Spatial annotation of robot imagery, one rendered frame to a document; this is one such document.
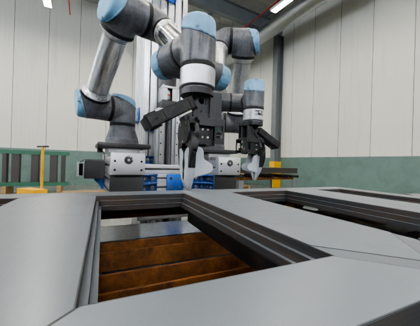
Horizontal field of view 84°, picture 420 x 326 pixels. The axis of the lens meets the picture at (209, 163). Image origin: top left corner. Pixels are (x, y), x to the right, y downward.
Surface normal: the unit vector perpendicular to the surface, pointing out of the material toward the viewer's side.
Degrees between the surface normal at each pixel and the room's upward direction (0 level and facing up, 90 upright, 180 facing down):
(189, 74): 90
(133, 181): 90
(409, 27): 90
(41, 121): 90
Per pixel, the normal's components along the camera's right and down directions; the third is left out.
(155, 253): 0.41, 0.01
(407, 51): -0.88, -0.03
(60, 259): 0.03, -1.00
